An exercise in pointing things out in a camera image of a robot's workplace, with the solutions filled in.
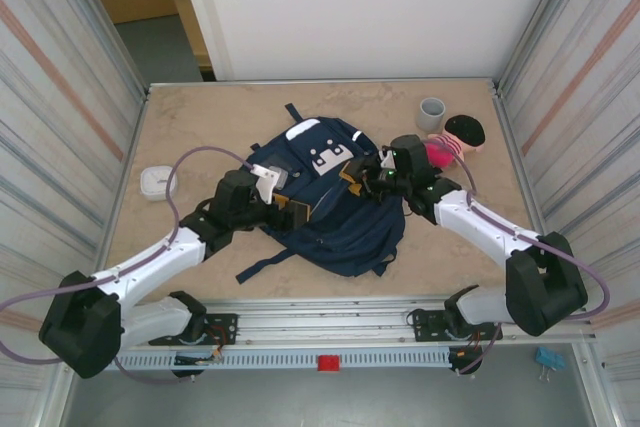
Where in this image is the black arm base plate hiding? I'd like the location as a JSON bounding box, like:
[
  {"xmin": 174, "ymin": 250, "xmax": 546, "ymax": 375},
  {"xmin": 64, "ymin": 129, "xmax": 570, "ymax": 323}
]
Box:
[
  {"xmin": 412, "ymin": 304, "xmax": 503, "ymax": 343},
  {"xmin": 149, "ymin": 313, "xmax": 239, "ymax": 347}
]

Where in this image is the aluminium mounting rail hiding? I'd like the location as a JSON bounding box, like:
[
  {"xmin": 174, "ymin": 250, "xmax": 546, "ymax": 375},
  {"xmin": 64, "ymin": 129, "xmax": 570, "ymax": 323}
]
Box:
[{"xmin": 53, "ymin": 296, "xmax": 599, "ymax": 351}]

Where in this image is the navy blue student backpack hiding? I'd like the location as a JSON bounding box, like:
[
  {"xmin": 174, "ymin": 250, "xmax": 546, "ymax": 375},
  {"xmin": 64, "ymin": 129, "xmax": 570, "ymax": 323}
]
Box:
[{"xmin": 235, "ymin": 102, "xmax": 406, "ymax": 284}]

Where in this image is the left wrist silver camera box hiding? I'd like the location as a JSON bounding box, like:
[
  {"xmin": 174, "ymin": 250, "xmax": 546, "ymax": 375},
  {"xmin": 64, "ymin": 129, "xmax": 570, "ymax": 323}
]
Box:
[{"xmin": 249, "ymin": 161, "xmax": 292, "ymax": 206}]

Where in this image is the translucent corrugated enclosure panel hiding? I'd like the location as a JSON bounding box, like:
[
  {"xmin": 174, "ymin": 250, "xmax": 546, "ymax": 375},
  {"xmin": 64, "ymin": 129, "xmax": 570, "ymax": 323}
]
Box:
[
  {"xmin": 0, "ymin": 0, "xmax": 147, "ymax": 398},
  {"xmin": 498, "ymin": 0, "xmax": 640, "ymax": 373}
]

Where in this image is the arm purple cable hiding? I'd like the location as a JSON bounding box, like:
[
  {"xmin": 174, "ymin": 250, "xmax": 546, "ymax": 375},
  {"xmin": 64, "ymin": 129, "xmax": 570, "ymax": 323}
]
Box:
[
  {"xmin": 0, "ymin": 145, "xmax": 256, "ymax": 386},
  {"xmin": 423, "ymin": 136, "xmax": 612, "ymax": 377}
]

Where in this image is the slotted grey cable duct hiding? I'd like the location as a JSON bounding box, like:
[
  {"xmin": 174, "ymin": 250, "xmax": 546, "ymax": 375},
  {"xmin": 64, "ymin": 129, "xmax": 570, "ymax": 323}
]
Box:
[{"xmin": 112, "ymin": 349, "xmax": 454, "ymax": 372}]

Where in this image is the plush doll with black hair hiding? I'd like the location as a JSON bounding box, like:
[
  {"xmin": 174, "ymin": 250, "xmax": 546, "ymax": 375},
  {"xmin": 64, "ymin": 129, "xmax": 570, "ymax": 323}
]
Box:
[{"xmin": 424, "ymin": 114, "xmax": 487, "ymax": 168}]

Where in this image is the grey plastic cup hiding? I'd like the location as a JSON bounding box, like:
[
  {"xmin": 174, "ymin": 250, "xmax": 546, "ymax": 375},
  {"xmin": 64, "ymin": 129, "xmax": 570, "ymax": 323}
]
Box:
[{"xmin": 417, "ymin": 96, "xmax": 447, "ymax": 132}]

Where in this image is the blue binder clip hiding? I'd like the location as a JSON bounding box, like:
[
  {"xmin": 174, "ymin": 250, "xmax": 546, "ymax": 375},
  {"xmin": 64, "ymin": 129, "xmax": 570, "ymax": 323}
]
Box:
[{"xmin": 535, "ymin": 345, "xmax": 567, "ymax": 384}]

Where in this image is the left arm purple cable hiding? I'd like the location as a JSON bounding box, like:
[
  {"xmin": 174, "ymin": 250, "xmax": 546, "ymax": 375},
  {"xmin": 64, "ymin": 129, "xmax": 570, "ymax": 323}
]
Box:
[{"xmin": 0, "ymin": 145, "xmax": 256, "ymax": 386}]

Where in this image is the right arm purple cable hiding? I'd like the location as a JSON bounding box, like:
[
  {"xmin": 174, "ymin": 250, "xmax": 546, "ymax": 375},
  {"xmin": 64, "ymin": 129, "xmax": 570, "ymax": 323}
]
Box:
[{"xmin": 423, "ymin": 136, "xmax": 612, "ymax": 377}]

